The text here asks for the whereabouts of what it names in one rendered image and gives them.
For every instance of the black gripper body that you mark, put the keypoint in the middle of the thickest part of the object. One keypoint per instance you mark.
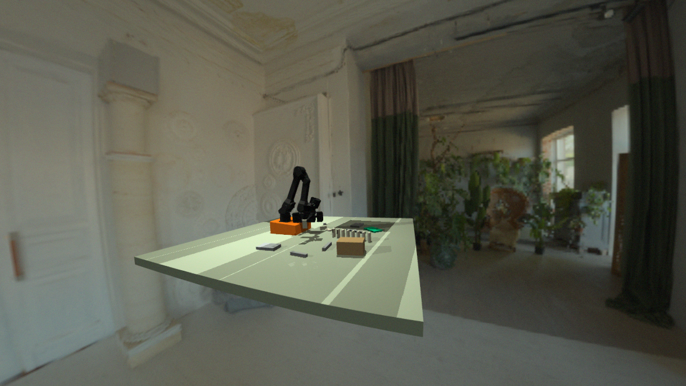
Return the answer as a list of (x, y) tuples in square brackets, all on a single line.
[(296, 219)]

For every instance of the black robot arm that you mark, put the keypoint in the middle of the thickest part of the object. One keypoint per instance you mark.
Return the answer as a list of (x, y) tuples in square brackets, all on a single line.
[(303, 205)]

